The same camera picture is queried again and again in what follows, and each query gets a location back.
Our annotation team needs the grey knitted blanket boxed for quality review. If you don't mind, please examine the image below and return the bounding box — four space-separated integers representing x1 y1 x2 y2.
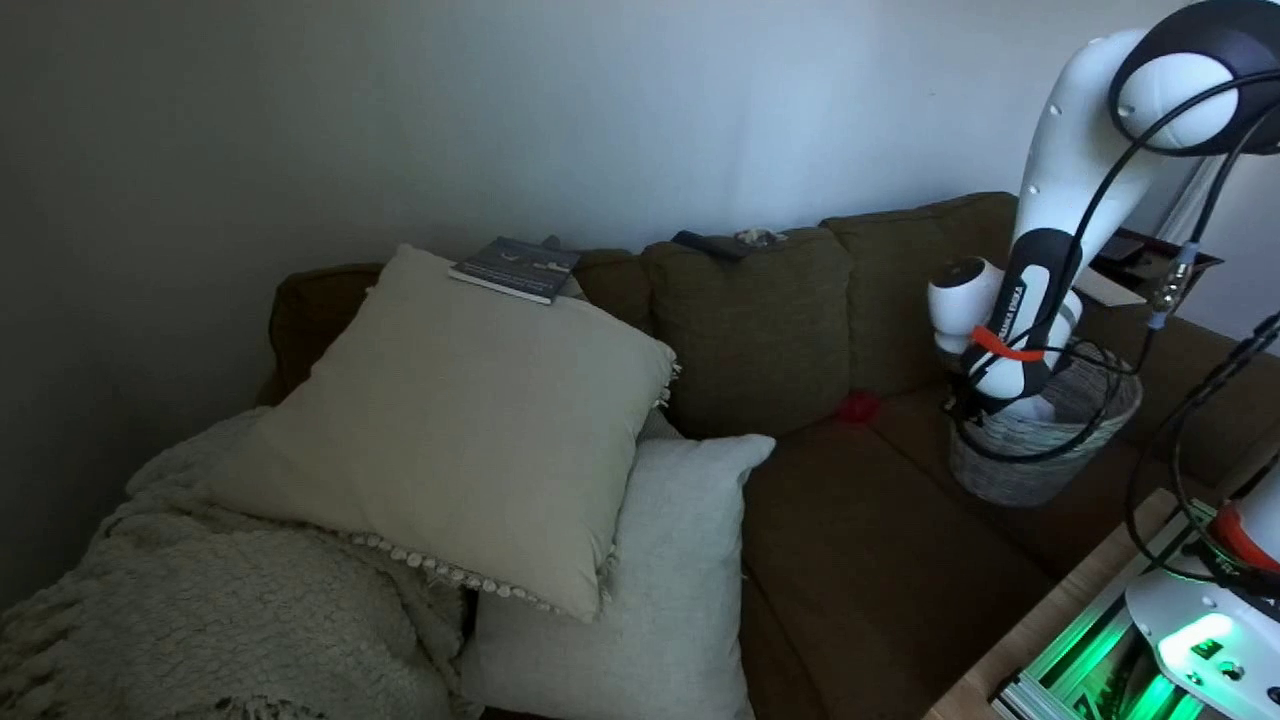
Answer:
0 403 470 720

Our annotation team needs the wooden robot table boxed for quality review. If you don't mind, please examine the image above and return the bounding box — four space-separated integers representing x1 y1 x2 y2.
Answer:
925 492 1175 720

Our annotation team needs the grey woven basket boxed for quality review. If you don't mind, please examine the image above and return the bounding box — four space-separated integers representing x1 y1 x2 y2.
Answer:
947 345 1144 509

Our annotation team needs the dark tray behind sofa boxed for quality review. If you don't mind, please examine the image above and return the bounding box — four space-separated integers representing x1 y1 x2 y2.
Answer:
1090 229 1179 306

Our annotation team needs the white square pillow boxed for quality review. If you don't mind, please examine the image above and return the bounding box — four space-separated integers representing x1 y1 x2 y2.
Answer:
461 437 776 720

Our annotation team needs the grey book on sofa back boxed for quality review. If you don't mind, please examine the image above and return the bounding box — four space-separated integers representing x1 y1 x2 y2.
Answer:
450 236 574 306

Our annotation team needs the dark object on sofa back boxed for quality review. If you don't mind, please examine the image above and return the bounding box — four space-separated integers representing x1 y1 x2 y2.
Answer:
672 229 783 260

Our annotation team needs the brown sofa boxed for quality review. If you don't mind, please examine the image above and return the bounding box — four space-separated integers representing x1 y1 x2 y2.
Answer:
258 188 1280 720

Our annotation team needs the small red ball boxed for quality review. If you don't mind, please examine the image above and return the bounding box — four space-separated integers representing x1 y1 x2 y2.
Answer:
838 391 878 424

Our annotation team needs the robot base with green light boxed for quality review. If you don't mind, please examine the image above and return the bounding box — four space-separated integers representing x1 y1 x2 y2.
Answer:
991 473 1280 720

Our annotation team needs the cream square pillow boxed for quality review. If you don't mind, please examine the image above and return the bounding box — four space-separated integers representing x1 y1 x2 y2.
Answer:
204 246 677 621

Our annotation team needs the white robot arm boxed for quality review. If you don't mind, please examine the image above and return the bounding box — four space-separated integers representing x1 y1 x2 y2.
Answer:
955 0 1280 403

